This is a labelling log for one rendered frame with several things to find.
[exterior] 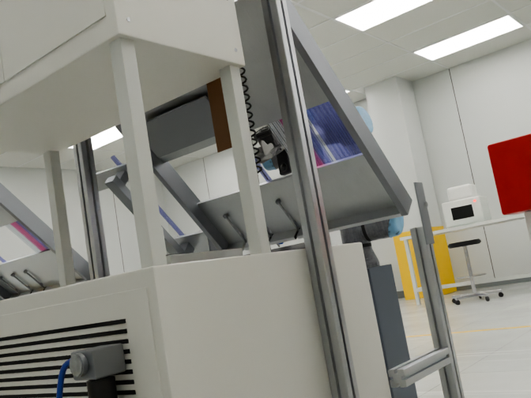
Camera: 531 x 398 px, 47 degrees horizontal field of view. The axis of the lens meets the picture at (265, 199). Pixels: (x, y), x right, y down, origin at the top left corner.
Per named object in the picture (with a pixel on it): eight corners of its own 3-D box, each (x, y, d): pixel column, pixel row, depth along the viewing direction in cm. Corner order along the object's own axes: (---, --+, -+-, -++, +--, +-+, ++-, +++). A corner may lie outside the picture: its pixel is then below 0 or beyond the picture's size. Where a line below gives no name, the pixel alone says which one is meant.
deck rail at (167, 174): (222, 255, 210) (229, 242, 214) (227, 254, 209) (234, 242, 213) (83, 88, 180) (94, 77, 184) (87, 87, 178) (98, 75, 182)
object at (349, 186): (227, 246, 210) (231, 240, 212) (401, 207, 170) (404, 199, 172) (194, 207, 202) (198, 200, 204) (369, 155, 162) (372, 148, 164)
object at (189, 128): (157, 170, 193) (165, 160, 196) (333, 107, 152) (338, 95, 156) (87, 86, 178) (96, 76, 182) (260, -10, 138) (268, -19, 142)
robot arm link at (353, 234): (350, 246, 261) (344, 215, 263) (379, 241, 254) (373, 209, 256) (337, 248, 251) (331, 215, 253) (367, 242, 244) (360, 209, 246)
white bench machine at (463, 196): (454, 228, 734) (446, 190, 741) (492, 221, 711) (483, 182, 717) (446, 229, 704) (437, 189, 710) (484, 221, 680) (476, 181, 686)
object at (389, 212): (227, 254, 209) (235, 240, 214) (401, 216, 169) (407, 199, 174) (224, 252, 208) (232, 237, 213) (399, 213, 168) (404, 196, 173)
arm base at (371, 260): (355, 269, 262) (352, 246, 264) (386, 264, 253) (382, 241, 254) (336, 273, 251) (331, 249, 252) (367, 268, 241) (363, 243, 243)
